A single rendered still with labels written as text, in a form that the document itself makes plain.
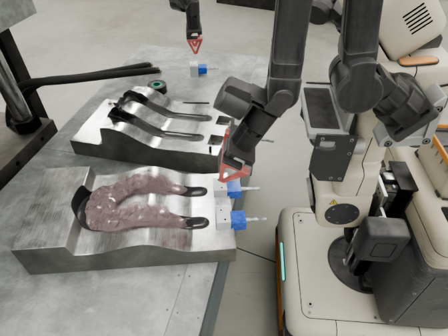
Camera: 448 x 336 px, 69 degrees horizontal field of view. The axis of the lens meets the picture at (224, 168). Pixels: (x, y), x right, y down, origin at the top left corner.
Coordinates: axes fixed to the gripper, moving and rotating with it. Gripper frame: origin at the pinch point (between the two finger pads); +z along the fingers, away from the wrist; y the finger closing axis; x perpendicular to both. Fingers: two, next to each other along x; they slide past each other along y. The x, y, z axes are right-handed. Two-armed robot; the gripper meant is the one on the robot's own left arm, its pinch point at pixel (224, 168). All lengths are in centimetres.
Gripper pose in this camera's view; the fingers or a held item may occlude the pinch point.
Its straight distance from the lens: 78.3
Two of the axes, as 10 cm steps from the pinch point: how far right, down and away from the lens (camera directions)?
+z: -4.5, 6.2, 6.4
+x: 8.9, 3.7, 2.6
